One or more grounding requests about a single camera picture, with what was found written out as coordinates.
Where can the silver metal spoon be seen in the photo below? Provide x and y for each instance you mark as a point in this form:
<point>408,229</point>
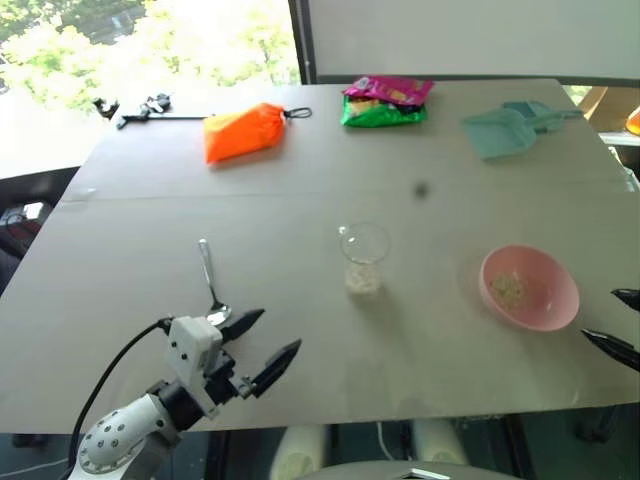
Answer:
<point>219,314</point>

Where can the white board panel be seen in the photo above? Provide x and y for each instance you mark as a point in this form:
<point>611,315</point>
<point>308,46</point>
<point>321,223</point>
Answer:
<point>475,35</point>

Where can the white rounded shape under table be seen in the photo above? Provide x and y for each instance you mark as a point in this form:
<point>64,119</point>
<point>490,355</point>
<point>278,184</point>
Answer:
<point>297,452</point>
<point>440,442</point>

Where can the small black clamp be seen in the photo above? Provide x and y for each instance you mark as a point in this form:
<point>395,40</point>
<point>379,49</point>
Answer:
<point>105,106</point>

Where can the teal plastic hand brush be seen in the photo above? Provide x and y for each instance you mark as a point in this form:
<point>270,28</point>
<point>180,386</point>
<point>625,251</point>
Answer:
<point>542,117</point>

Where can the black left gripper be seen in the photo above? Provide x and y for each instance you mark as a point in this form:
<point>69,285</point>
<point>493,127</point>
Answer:
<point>222,380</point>

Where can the long black rod tool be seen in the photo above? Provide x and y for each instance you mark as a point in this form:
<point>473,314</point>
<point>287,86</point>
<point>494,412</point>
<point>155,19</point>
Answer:
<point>165,118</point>

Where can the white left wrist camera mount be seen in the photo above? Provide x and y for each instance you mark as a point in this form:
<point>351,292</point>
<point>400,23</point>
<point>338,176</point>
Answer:
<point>192,345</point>

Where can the orange round object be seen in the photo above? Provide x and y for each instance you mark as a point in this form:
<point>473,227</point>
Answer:
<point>634,122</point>

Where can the pink plastic bowl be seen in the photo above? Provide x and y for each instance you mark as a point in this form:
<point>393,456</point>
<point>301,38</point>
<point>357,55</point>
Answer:
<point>550,300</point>

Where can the green snack bag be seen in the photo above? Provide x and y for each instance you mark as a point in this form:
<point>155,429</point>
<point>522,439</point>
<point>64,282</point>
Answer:
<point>382,116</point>

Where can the teal plastic dustpan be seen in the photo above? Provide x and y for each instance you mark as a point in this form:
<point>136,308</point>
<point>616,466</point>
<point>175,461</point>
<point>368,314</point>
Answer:
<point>500,132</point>

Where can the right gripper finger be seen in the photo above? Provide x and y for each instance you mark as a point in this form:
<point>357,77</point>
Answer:
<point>620,349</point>
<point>631,298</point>

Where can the wooden box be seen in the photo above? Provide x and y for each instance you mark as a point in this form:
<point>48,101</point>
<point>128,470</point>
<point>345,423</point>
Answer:
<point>602,107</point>

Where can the pink snack bag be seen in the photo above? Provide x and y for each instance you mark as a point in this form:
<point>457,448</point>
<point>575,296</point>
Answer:
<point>390,89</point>

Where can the clear glass cup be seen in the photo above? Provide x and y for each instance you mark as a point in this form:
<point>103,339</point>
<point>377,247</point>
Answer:
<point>363,250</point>

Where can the black vertical post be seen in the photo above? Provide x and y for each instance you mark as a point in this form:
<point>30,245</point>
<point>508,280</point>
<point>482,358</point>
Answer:
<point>301,40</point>

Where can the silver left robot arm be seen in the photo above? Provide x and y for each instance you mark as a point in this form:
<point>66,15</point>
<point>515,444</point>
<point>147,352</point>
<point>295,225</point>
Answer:
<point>120,440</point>

